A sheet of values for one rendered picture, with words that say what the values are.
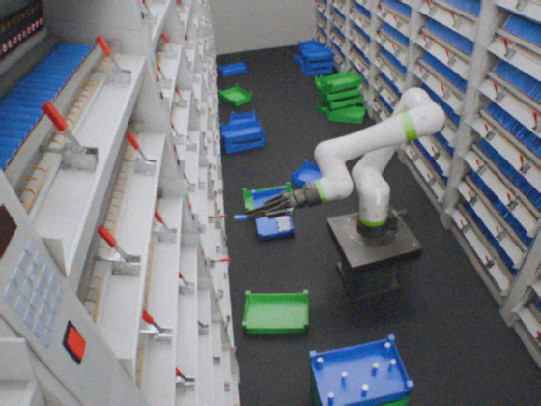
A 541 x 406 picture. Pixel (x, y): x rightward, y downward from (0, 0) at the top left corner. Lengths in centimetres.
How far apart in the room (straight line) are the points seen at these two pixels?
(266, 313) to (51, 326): 174
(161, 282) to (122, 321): 29
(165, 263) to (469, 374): 144
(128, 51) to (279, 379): 143
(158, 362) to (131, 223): 24
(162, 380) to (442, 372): 141
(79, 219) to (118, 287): 19
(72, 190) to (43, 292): 17
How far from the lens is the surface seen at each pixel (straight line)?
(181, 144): 129
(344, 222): 195
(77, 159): 52
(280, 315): 202
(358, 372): 150
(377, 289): 209
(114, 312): 59
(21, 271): 33
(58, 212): 46
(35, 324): 33
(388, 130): 162
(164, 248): 93
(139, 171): 83
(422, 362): 194
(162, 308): 82
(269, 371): 188
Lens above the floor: 165
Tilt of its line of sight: 39 degrees down
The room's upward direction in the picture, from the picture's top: 5 degrees counter-clockwise
